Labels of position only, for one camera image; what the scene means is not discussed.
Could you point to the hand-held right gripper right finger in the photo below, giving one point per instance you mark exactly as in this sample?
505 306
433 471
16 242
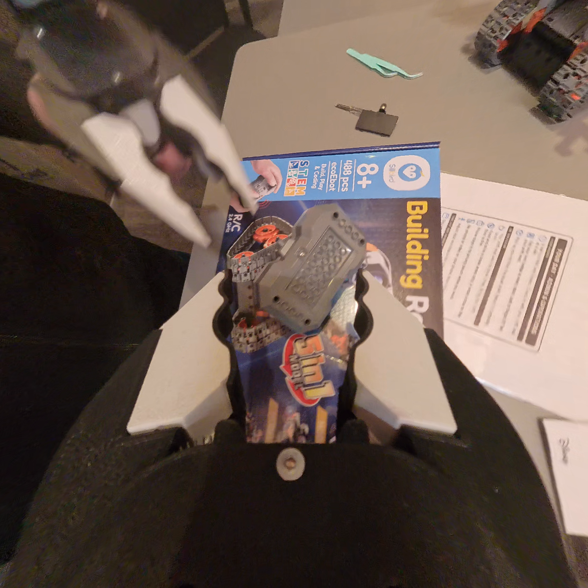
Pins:
404 367

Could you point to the white instruction booklet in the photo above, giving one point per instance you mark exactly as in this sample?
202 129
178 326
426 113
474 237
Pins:
569 482

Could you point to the black battery cover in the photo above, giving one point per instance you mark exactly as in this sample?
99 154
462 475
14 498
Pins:
376 121

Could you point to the blue robot kit box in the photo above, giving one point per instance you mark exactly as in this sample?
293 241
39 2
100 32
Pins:
390 183

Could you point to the black orange tracked toy robot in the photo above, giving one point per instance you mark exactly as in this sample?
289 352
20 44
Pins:
546 41

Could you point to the teal plastic tweezers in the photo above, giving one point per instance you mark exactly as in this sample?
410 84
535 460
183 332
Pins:
381 66

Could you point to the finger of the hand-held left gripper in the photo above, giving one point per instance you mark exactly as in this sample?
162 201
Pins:
138 170
202 119

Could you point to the printed notice sheet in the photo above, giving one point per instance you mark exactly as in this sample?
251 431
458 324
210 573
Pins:
514 275

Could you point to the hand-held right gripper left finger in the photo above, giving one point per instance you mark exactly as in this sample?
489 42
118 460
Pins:
183 367

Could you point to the person's left hand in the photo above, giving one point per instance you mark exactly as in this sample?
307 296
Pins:
169 158

